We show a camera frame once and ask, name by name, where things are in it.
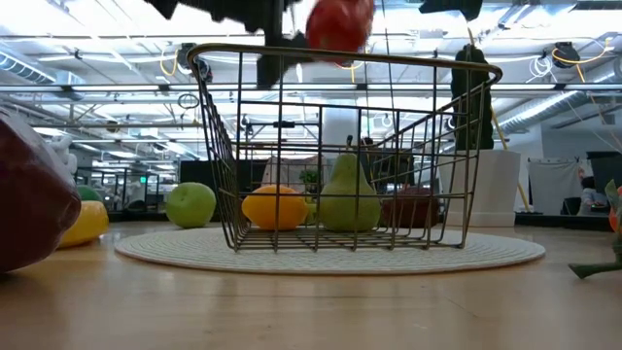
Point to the black monitor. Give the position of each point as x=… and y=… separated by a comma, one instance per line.
x=605, y=167

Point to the green lime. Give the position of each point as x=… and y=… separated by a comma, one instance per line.
x=87, y=193

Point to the tangerine sprig with leaves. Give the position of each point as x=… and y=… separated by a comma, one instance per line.
x=590, y=269

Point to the white round woven placemat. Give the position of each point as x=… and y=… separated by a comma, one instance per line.
x=340, y=262

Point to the small green pear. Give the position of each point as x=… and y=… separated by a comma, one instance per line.
x=347, y=199

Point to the black cabinet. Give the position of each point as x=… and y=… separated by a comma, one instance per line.
x=199, y=170

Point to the large green pear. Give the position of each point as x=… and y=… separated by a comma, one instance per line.
x=190, y=205

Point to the white robot figure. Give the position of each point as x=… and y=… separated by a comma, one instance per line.
x=63, y=155

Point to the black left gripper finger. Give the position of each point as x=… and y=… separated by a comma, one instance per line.
x=271, y=58

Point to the white hanging cloth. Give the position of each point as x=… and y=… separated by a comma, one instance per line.
x=551, y=187

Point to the red orange mango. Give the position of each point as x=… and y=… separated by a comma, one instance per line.
x=340, y=24

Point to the small potted plant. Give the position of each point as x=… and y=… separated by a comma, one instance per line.
x=311, y=177

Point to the yellow orange mango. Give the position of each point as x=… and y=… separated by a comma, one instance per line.
x=272, y=209

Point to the dark red apple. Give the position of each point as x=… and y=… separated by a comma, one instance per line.
x=410, y=209
x=29, y=204

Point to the person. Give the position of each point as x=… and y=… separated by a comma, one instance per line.
x=369, y=143
x=590, y=197

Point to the yellow banana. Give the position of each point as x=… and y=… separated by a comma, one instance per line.
x=87, y=223

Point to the white plant pot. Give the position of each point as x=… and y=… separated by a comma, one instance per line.
x=491, y=189

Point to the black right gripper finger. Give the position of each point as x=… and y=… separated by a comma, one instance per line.
x=457, y=7

